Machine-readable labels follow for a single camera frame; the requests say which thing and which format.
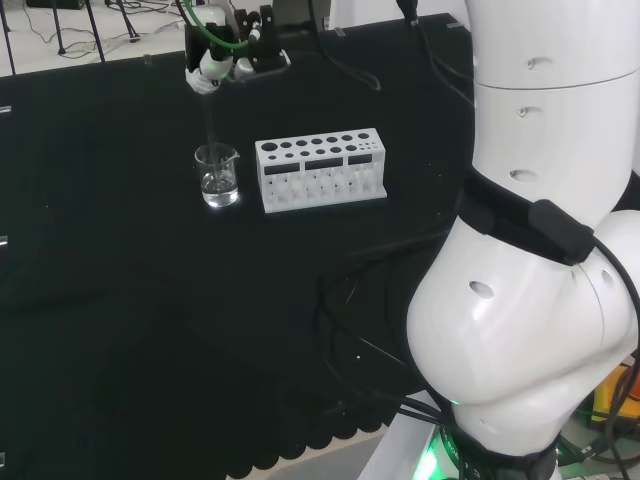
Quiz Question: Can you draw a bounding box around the black tripod leg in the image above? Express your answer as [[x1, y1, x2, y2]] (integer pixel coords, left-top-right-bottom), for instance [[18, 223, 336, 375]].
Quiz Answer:
[[83, 0, 107, 64], [51, 0, 67, 55], [116, 0, 140, 42], [0, 0, 17, 77]]

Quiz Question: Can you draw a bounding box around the clear glass rod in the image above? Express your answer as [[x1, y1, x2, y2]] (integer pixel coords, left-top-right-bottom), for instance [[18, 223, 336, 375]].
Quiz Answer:
[[202, 89, 222, 194]]

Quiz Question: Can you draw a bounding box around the yellow stop button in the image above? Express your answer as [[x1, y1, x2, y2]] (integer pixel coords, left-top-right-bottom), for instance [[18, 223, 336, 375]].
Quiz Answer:
[[589, 363, 640, 426]]

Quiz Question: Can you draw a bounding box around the black scalloped bench cloth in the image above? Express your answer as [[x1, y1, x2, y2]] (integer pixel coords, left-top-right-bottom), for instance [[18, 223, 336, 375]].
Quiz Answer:
[[0, 12, 476, 480]]

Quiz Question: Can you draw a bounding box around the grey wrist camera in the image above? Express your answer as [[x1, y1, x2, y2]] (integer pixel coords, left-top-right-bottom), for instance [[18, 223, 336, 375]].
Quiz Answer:
[[233, 55, 257, 82]]

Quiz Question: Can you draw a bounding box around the white test tube rack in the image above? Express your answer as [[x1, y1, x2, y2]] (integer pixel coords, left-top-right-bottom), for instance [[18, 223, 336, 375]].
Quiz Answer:
[[254, 127, 389, 216]]

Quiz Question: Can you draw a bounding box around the black cable with connector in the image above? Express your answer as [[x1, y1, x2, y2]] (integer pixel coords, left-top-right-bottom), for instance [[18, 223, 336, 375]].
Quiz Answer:
[[396, 0, 475, 109]]

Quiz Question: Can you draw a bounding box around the thick green cable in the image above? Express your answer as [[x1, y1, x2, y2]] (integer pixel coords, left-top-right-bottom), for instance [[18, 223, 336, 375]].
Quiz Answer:
[[180, 0, 250, 50]]

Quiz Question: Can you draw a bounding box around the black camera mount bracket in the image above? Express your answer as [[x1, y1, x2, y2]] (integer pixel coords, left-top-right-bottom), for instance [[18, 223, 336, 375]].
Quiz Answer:
[[235, 4, 292, 77]]

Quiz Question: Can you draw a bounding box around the black hanging cable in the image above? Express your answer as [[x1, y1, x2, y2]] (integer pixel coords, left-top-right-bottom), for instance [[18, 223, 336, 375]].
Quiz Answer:
[[305, 0, 382, 92]]

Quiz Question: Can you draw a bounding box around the black cable on cloth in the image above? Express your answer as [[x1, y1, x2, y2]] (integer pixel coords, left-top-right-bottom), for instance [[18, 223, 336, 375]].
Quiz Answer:
[[312, 269, 451, 432]]

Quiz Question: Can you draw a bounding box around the small clear glass beaker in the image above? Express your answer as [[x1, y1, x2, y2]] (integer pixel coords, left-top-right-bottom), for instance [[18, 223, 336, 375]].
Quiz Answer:
[[194, 142, 242, 209]]

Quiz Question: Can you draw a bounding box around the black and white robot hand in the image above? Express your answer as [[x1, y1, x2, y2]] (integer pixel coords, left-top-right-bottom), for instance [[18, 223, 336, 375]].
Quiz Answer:
[[183, 3, 237, 96]]

